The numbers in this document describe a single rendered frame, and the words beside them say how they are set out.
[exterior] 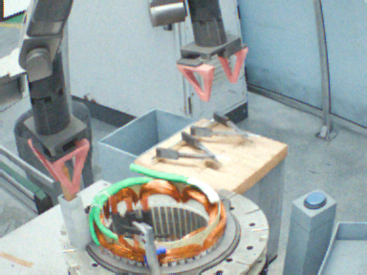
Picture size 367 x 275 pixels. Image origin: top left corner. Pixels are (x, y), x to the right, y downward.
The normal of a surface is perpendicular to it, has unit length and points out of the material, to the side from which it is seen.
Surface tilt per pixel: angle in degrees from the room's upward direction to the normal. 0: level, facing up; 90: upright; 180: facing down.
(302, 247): 90
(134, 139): 90
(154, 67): 90
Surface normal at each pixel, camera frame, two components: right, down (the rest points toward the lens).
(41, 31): 0.15, 0.83
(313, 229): 0.48, 0.37
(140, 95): -0.66, 0.39
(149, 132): 0.77, 0.25
